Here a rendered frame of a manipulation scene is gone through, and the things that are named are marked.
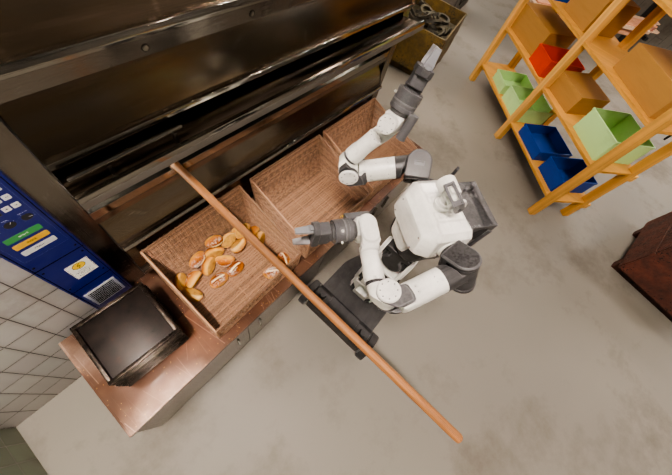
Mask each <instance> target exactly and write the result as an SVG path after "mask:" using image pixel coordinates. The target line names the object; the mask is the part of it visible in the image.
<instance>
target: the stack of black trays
mask: <svg viewBox="0 0 672 475"><path fill-rule="evenodd" d="M70 331H71V332H72V334H73V335H74V336H75V338H76V339H77V341H78V342H79V343H80V345H81V346H82V348H83V349H84V351H85V352H86V353H87V355H88V356H89V358H90V359H91V361H92V362H93V363H94V365H95V366H96V368H97V369H98V370H99V372H100V373H101V375H102V376H103V378H104V379H105V380H106V382H107V383H108V385H109V386H111V385H113V386H114V385H116V386H118V387H120V386H123V387H124V386H129V387H131V386H132V385H133V384H134V383H135V382H137V381H138V380H139V379H140V378H142V377H143V376H144V375H145V374H147V373H148V372H149V371H150V370H151V369H153V368H154V367H155V366H156V365H158V364H159V363H160V362H161V361H162V360H164V359H165V358H166V357H167V356H169V355H170V354H171V353H172V352H174V351H175V350H176V349H177V348H178V347H180V346H181V345H182V344H183V343H185V342H186V341H187V340H188V339H189V338H188V337H187V335H186V334H185V333H184V332H183V330H182V329H181V328H180V326H179V325H178V324H177V323H176V321H175V320H174V319H173V317H172V316H171V315H170V313H169V312H168V311H167V309H166V308H165V307H164V305H163V304H162V303H161V301H160V300H159V299H158V297H157V296H156V295H155V293H154V292H152V291H151V290H150V288H149V287H148V286H146V285H143V283H142V282H139V283H138V284H136V285H135V286H133V287H132V288H130V289H129V290H127V291H126V292H124V293H122V294H121V295H119V296H118V297H116V298H115V299H113V300H112V301H110V302H109V303H107V304H106V305H104V306H103V307H101V308H100V309H98V310H97V311H95V312H94V313H92V314H91V315H89V316H88V317H86V318H85V319H83V320H82V321H80V322H79V323H77V324H76V325H74V326H73V327H71V328H70Z"/></svg>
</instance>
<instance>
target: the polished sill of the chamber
mask: <svg viewBox="0 0 672 475"><path fill-rule="evenodd" d="M388 53H389V50H388V49H386V50H384V51H382V52H380V53H378V54H377V55H375V56H373V57H371V58H369V59H367V60H365V61H364V62H362V63H360V64H358V65H356V66H354V67H352V68H350V69H349V70H347V71H345V72H343V73H341V74H339V75H337V76H336V77H334V78H332V79H330V80H328V81H326V82H324V83H323V84H321V85H319V86H317V87H315V88H313V89H311V90H310V91H308V92H306V93H304V94H302V95H300V96H298V97H297V98H295V99H293V100H291V101H289V102H287V103H285V104H283V105H282V106H280V107H278V108H276V109H274V110H272V111H270V112H269V113H267V114H265V115H263V116H261V117H259V118H257V119H256V120H254V121H252V122H250V123H248V124H246V125H244V126H243V127H241V128H239V129H237V130H235V131H233V132H231V133H230V134H228V135H226V136H224V137H222V138H220V139H218V140H217V141H215V142H213V143H211V144H209V145H207V146H205V147H203V148H202V149H200V150H198V151H196V152H194V153H192V154H190V155H189V156H187V157H185V158H183V159H181V160H179V161H178V162H179V163H180V164H181V165H182V166H183V167H184V168H185V169H187V168H188V167H190V166H192V165H194V164H196V163H197V162H199V161H201V160H203V159H205V158H206V157H208V156H210V155H212V154H214V153H215V152H217V151H219V150H221V149H222V148H224V147H226V146H228V145H230V144H231V143H233V142H235V141H237V140H239V139H240V138H242V137H244V136H246V135H248V134H249V133H251V132H253V131H255V130H256V129H258V128H260V127H262V126H264V125H265V124H267V123H269V122H271V121H273V120H274V119H276V118H278V117H280V116H282V115H283V114H285V113H287V112H289V111H290V110H292V109H294V108H296V107H298V106H299V105H301V104H303V103H305V102H307V101H308V100H310V99H312V98H314V97H316V96H317V95H319V94H321V93H323V92H324V91H326V90H328V89H330V88H332V87H333V86H335V85H337V84H339V83H341V82H342V81H344V80H346V79H348V78H350V77H351V76H353V75H355V74H357V73H358V72H360V71H362V70H364V69H366V68H367V67H369V66H371V65H373V64H375V63H376V62H378V61H380V60H382V59H384V58H385V57H387V56H388ZM176 174H178V172H177V171H176V170H174V169H173V168H172V167H171V166H168V167H166V168H164V169H163V170H161V171H159V172H157V173H155V174H153V175H151V176H150V177H148V178H146V179H144V180H142V181H140V182H138V183H136V184H135V185H133V186H131V187H129V188H127V189H125V190H123V191H122V192H120V193H118V194H116V195H114V196H112V197H110V198H109V199H107V200H105V201H103V202H101V203H99V204H97V205H96V206H94V207H92V208H90V209H88V210H85V211H86V213H87V214H88V215H89V216H90V217H91V218H92V219H93V220H95V219H97V218H99V217H101V216H103V215H104V214H106V213H108V212H110V211H112V210H113V209H115V208H117V207H119V206H120V205H122V204H124V203H126V202H128V201H129V200H131V199H133V198H135V197H137V196H138V195H140V194H142V193H144V192H146V191H147V190H149V189H151V188H153V187H154V186H156V185H158V184H160V183H162V182H163V181H165V180H167V179H169V178H171V177H172V176H174V175H176Z"/></svg>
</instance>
